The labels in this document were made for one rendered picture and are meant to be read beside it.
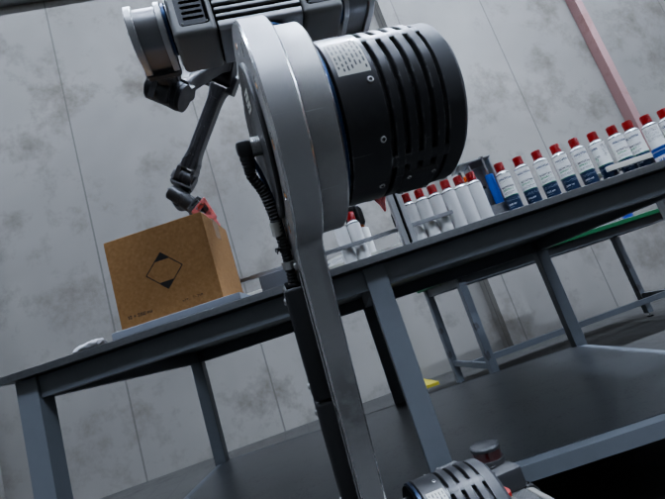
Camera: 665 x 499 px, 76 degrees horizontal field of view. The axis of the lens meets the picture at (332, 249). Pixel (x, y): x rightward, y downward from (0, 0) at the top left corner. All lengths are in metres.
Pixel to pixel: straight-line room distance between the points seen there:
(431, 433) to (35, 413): 1.04
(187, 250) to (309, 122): 0.95
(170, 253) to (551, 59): 5.43
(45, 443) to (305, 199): 1.18
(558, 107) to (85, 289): 5.37
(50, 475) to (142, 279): 0.54
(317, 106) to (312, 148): 0.04
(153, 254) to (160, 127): 3.55
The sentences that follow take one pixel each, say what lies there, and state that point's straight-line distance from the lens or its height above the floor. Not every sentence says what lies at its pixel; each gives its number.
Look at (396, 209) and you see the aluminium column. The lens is 1.47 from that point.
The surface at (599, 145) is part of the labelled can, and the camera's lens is 1.92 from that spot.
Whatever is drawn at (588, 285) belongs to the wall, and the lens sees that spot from 5.20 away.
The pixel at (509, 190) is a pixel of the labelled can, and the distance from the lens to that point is 1.73.
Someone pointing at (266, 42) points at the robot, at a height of 0.91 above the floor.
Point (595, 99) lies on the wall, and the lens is 6.15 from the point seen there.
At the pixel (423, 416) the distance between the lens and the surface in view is 1.17.
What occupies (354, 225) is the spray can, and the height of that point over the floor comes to 1.03.
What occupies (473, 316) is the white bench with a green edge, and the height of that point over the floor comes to 0.50.
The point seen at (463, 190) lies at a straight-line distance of 1.68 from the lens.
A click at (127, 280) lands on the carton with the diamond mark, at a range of 1.35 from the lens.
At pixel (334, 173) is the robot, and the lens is 0.39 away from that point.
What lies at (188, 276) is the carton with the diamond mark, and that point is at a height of 0.95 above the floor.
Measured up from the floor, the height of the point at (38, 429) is 0.67.
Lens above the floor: 0.66
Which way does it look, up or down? 11 degrees up
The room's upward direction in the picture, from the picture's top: 18 degrees counter-clockwise
